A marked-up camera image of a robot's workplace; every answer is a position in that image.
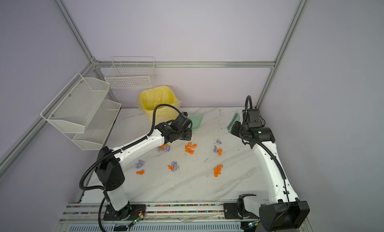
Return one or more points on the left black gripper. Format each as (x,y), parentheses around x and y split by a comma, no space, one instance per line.
(189,134)

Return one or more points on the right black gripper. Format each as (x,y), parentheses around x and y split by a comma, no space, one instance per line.
(233,130)

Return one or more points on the green plastic dustpan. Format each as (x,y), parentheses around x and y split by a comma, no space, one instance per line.
(196,121)

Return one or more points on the green hand brush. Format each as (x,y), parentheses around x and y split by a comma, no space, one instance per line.
(236,118)

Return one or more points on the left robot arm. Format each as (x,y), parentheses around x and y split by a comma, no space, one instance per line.
(110,170)

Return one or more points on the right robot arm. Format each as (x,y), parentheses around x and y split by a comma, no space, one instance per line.
(283,209)

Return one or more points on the orange scraps centre pile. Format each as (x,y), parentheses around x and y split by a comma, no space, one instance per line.
(190,148)

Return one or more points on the orange purple scraps left-centre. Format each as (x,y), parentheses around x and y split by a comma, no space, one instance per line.
(164,148)

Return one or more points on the purple orange scraps right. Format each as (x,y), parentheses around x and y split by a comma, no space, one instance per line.
(217,150)

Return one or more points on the purple orange scraps lower centre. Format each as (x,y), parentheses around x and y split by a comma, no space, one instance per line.
(173,166)

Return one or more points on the orange scraps lower right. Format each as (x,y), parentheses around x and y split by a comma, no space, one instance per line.
(217,170)

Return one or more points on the yellow lined trash bin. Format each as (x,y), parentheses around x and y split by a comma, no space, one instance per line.
(151,98)

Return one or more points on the orange scrap far left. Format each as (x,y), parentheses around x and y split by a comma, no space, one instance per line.
(140,172)

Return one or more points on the lower white mesh shelf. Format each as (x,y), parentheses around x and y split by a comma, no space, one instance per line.
(99,128)

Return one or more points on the white mesh shelf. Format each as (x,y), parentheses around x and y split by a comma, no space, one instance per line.
(99,128)
(72,110)

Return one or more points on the upper white mesh shelf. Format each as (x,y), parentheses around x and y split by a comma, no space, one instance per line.
(72,110)

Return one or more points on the white wire basket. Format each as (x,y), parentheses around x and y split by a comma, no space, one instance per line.
(131,73)

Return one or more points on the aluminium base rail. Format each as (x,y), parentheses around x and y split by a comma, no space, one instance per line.
(215,216)

